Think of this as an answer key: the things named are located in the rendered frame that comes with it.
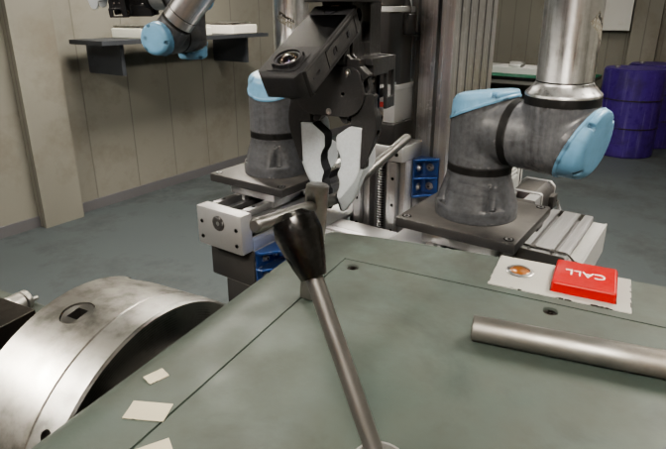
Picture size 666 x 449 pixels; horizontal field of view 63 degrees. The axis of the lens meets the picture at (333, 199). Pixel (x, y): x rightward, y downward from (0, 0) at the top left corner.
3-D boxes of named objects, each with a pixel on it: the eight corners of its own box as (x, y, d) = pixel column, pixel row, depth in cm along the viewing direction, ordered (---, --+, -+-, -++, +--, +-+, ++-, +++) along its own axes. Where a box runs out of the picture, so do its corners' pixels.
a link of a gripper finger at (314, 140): (350, 194, 60) (355, 112, 57) (325, 212, 55) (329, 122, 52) (325, 189, 62) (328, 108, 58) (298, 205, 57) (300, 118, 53)
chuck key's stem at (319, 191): (312, 303, 53) (322, 186, 50) (293, 297, 54) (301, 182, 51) (323, 295, 55) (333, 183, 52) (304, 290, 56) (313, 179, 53)
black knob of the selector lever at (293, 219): (340, 272, 37) (340, 206, 36) (317, 292, 35) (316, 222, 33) (289, 260, 39) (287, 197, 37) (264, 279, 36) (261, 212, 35)
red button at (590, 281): (614, 285, 58) (617, 268, 58) (613, 312, 53) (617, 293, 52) (555, 274, 61) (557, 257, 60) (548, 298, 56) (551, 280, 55)
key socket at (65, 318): (87, 320, 59) (79, 299, 57) (109, 328, 57) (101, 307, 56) (61, 340, 56) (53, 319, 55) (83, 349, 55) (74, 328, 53)
